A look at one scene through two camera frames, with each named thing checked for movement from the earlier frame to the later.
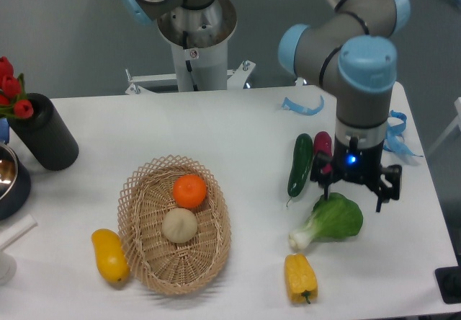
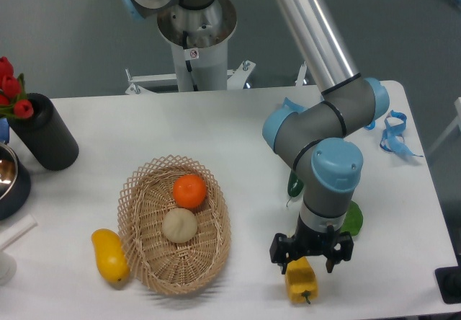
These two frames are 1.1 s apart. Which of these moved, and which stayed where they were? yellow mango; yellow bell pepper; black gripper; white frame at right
Moved: black gripper
Stayed: yellow mango; yellow bell pepper; white frame at right
